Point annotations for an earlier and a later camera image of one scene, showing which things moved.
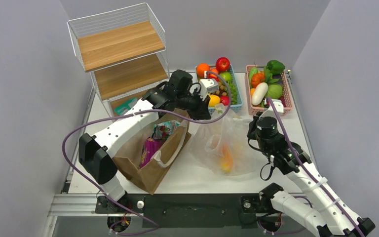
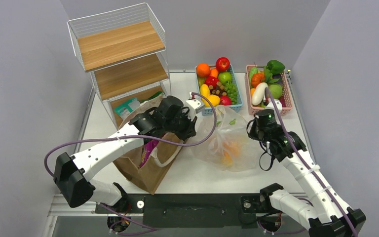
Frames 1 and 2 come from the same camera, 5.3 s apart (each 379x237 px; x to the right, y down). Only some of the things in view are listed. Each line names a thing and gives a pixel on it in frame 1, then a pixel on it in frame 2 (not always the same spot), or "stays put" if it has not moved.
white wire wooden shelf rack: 125,51 stays put
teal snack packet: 125,106 stays put
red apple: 222,64 stays put
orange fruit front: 228,155 to 232,146
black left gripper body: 193,103 to 180,125
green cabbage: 274,91 stays put
